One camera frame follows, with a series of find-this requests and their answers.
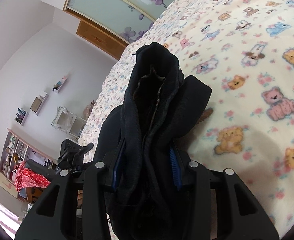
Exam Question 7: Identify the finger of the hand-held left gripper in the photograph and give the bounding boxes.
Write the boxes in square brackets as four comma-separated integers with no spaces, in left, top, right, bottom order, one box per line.
[79,142,94,156]

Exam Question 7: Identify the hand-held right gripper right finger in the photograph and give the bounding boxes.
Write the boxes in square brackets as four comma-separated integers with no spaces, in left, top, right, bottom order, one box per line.
[169,146,280,240]

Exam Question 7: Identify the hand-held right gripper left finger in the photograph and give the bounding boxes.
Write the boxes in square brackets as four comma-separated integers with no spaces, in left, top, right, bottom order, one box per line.
[15,141,127,240]

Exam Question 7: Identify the black pants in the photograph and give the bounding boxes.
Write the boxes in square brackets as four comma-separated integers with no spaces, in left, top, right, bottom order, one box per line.
[93,42,212,240]

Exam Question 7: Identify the dark chair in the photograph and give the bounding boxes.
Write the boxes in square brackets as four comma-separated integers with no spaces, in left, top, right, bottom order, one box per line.
[24,158,58,203]

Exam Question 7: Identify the white side cabinet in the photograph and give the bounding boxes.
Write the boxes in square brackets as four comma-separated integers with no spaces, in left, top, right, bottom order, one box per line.
[51,106,87,141]

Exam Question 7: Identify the brown plush toy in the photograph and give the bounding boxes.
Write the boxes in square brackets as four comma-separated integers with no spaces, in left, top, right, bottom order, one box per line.
[84,100,95,119]

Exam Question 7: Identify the red patterned cloth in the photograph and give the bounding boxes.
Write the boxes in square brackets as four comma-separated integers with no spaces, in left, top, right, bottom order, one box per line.
[14,161,51,192]

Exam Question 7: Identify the wooden bookshelf desk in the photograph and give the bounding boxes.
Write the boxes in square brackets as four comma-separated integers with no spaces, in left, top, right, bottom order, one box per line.
[0,128,58,188]

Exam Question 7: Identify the wooden door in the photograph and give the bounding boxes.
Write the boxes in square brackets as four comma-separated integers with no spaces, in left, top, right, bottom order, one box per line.
[76,20,129,61]

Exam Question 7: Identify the teddy bear printed blanket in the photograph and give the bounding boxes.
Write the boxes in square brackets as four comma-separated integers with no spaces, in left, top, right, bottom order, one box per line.
[78,0,294,240]

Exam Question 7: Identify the glass floral wardrobe doors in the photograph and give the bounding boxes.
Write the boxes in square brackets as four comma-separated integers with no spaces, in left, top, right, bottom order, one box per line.
[63,0,205,47]

